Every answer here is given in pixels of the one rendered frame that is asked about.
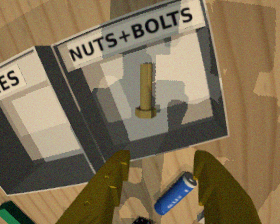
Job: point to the blue battery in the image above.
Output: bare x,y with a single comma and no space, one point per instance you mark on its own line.
175,194

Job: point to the black die with white pips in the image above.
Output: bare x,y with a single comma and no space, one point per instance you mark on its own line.
141,221

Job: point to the beige usb stick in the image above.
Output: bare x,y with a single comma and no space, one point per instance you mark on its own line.
200,217

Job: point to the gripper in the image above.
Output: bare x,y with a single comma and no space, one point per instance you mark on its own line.
223,198

